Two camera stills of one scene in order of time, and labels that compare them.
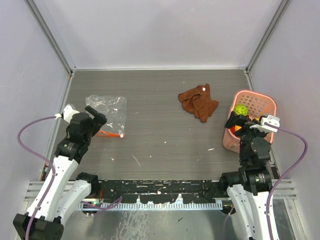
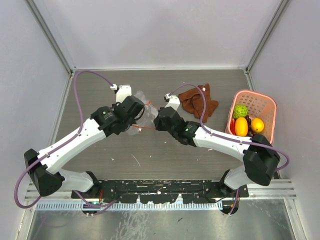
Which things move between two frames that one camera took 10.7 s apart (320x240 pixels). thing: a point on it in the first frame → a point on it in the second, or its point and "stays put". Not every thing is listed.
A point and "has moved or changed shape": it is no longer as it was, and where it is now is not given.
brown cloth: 197,100 stays put
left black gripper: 99,118 → 114,105
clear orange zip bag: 114,109 has moved or changed shape
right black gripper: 241,120 → 158,125
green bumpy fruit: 241,109 stays put
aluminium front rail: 287,189 stays put
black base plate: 162,191 stays put
